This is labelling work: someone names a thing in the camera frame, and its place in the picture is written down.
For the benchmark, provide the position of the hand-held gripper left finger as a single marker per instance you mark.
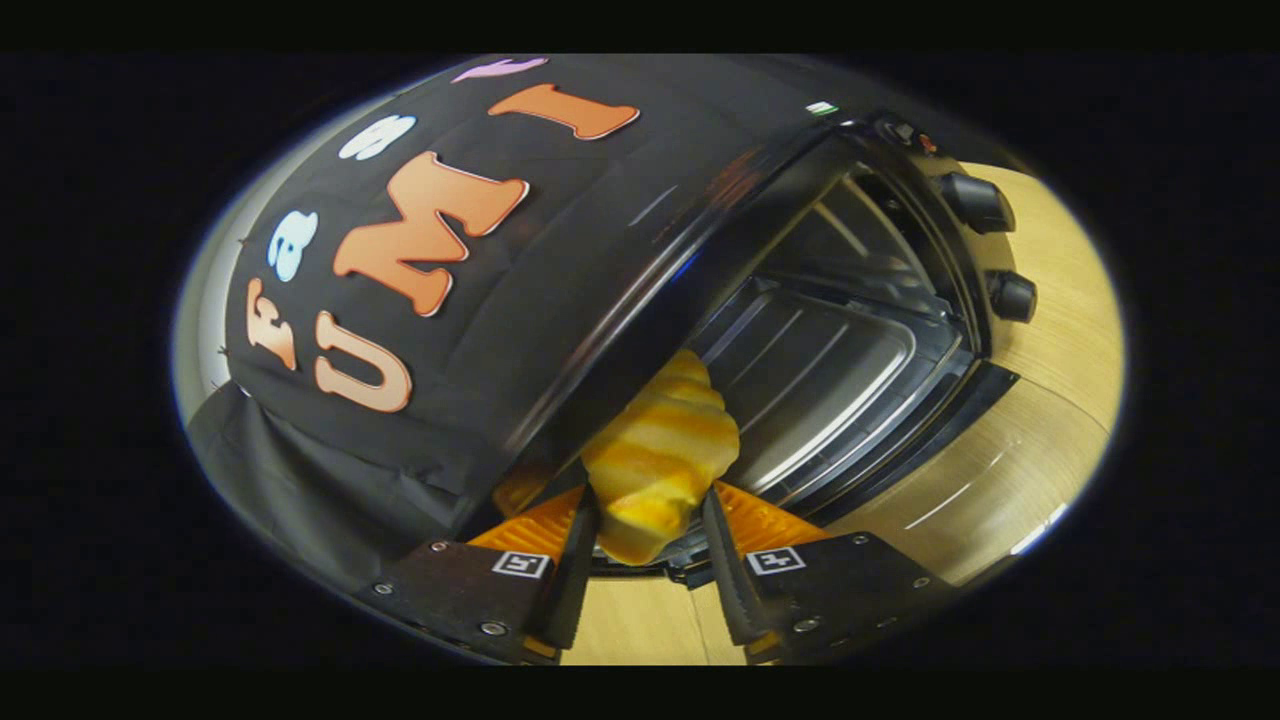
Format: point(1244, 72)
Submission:
point(575, 580)

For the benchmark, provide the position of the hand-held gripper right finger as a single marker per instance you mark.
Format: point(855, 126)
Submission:
point(725, 570)

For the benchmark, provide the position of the yellow croissant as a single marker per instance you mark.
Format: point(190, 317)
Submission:
point(660, 450)

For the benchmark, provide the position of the black toaster oven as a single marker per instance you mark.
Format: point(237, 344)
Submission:
point(850, 370)

